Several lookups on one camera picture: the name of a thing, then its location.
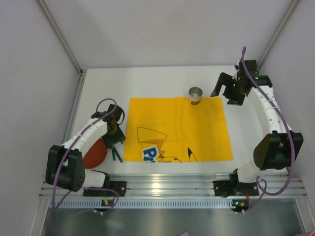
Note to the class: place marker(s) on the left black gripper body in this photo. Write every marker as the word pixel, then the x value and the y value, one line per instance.
pixel 113 142

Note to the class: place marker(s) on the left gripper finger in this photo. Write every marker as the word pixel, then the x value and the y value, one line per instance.
pixel 121 139
pixel 110 143

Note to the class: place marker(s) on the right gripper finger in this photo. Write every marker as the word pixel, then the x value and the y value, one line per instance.
pixel 237 102
pixel 222 81

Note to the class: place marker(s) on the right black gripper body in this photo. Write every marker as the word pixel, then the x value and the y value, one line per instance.
pixel 229 89

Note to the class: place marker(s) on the spoon with green handle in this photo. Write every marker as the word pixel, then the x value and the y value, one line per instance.
pixel 119 157

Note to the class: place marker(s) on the white paper cup brown sleeve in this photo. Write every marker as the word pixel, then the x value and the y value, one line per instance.
pixel 195 94

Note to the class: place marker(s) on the yellow printed cloth mat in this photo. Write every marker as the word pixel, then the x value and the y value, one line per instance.
pixel 171 130

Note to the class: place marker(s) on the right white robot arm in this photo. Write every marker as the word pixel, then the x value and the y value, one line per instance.
pixel 280 145

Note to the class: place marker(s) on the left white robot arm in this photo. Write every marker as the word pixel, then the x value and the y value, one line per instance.
pixel 65 166

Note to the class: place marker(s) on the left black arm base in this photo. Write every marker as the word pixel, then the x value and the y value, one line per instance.
pixel 115 188

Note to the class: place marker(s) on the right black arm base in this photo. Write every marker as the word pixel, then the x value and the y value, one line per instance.
pixel 233 187

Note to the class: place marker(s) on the red round plate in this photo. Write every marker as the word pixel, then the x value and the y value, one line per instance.
pixel 96 154

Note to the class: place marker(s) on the fork with green handle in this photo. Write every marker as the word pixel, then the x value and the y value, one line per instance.
pixel 113 153

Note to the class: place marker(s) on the slotted grey cable duct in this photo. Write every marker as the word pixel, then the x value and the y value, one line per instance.
pixel 153 203

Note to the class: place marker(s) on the aluminium mounting rail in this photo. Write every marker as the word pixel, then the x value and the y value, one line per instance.
pixel 201 185

